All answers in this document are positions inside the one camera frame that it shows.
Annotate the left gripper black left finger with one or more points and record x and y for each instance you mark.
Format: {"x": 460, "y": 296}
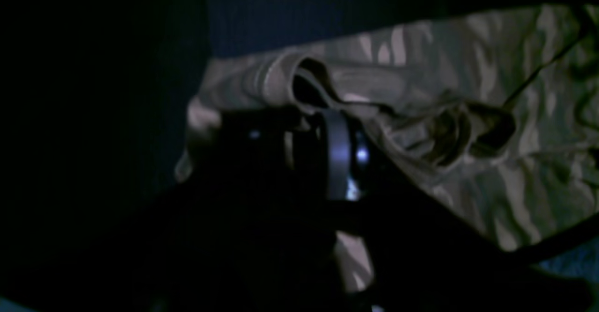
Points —
{"x": 237, "y": 236}

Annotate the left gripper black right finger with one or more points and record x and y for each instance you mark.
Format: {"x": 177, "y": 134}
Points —
{"x": 425, "y": 258}

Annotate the camouflage t-shirt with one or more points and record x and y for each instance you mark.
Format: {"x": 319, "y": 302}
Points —
{"x": 494, "y": 115}

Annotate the black table cloth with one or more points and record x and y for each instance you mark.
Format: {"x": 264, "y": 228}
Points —
{"x": 93, "y": 126}

